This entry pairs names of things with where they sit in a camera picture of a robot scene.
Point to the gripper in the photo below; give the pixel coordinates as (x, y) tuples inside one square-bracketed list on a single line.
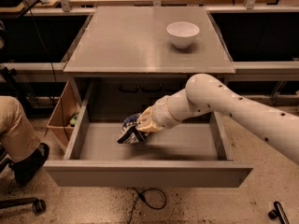
[(162, 113)]

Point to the blue chip bag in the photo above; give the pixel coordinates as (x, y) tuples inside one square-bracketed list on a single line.
[(129, 132)]

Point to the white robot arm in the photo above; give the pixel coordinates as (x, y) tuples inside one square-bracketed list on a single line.
[(203, 93)]

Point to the grey open top drawer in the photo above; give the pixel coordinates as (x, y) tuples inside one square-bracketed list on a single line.
[(195, 154)]

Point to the grey cabinet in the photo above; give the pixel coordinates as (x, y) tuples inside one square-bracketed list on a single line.
[(127, 53)]

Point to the green object in box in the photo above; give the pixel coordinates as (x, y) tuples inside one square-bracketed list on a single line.
[(73, 120)]

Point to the cardboard box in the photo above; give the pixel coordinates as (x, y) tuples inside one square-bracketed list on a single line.
[(59, 123)]

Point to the white bowl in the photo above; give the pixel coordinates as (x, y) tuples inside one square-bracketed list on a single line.
[(182, 33)]

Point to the person leg beige trousers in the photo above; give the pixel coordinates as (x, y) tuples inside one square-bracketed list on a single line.
[(17, 134)]

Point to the black shoe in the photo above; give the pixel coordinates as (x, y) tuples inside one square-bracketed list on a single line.
[(25, 170)]

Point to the black office chair base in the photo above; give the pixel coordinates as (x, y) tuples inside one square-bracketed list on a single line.
[(38, 206)]

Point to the black caster right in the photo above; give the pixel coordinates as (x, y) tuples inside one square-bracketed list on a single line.
[(278, 212)]

